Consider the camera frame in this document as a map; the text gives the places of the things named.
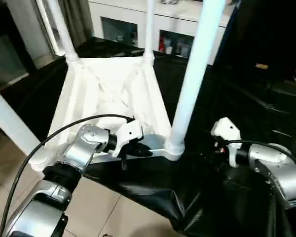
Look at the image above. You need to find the white plastic table top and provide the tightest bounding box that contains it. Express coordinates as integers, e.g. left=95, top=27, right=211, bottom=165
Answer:
left=28, top=55, right=185, bottom=172

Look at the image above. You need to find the white plastic table leg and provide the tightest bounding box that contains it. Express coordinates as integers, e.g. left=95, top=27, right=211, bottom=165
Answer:
left=164, top=0, right=225, bottom=155
left=48, top=0, right=79, bottom=62
left=0, top=82, right=41, bottom=155
left=143, top=0, right=155, bottom=64

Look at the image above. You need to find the black shiny mat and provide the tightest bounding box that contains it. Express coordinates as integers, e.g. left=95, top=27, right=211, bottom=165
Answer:
left=0, top=37, right=296, bottom=237

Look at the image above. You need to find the black backdrop cloth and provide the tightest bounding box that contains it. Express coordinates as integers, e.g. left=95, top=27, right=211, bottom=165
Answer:
left=212, top=0, right=296, bottom=79

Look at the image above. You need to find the white glass-door cabinet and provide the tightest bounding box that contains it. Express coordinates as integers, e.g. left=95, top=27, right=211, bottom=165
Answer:
left=87, top=0, right=237, bottom=60

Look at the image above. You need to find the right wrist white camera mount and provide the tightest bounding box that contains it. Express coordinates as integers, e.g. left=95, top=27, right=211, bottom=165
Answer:
left=210, top=118, right=242, bottom=168

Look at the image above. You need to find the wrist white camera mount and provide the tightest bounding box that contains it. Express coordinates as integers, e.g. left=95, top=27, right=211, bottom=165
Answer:
left=210, top=118, right=242, bottom=168
left=112, top=119, right=145, bottom=158

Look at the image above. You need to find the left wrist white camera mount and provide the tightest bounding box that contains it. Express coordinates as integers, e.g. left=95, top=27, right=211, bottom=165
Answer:
left=112, top=119, right=145, bottom=158

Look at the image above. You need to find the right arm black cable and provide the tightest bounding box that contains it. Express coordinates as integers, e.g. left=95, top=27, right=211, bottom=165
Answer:
left=223, top=139, right=296, bottom=173

